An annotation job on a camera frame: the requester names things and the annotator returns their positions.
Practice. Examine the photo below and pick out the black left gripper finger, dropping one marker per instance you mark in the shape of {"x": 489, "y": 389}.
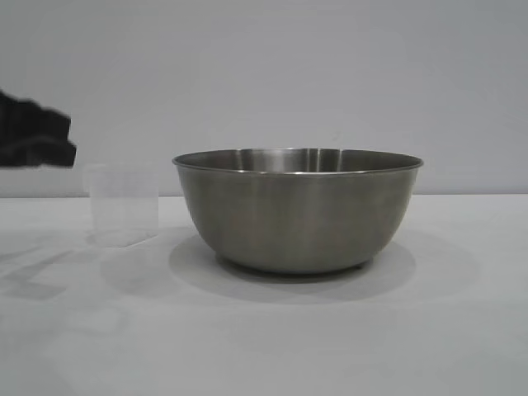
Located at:
{"x": 29, "y": 121}
{"x": 37, "y": 154}

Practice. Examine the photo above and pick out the stainless steel mixing bowl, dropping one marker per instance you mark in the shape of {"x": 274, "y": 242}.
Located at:
{"x": 297, "y": 218}

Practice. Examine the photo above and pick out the clear plastic measuring cup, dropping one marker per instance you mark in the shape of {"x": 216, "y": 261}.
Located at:
{"x": 123, "y": 206}

